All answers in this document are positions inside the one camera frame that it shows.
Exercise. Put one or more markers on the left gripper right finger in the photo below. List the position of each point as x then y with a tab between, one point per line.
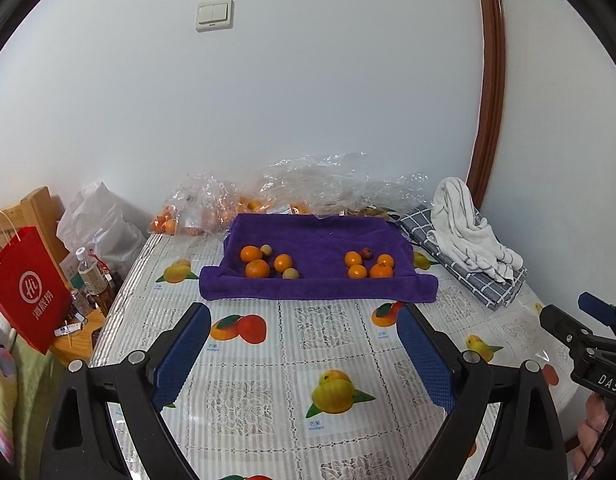
414	333

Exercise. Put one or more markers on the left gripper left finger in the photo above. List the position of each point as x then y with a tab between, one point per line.
174	352

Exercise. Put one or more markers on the large orange mandarin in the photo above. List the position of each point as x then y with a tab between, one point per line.
257	268

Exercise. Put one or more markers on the small orange kumquat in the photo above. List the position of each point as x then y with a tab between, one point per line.
249	253
353	259
357	272
381	270
385	260
282	262

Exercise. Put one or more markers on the small red hawthorn fruit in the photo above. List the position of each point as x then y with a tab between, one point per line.
366	253

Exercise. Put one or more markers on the person right hand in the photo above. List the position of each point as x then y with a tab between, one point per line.
589	430

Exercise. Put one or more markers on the plastic bottle with label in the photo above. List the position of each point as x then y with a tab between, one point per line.
97	285

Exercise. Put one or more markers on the purple towel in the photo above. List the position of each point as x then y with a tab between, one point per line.
318	247

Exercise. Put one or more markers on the clear plastic bag of oranges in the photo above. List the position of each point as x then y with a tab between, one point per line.
202	204

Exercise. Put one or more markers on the white striped towel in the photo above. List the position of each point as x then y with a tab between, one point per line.
465	238

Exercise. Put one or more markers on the white plastic bag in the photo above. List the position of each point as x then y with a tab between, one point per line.
95	220

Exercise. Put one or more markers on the red paper bag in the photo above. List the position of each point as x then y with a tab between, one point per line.
33	297

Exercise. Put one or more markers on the wooden side table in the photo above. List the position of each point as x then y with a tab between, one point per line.
38	209

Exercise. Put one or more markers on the clear plastic bag right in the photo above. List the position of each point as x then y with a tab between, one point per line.
332	185

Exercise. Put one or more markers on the brown wooden door frame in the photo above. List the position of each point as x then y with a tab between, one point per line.
491	99

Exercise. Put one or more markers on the white wall switch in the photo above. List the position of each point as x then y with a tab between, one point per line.
214	15

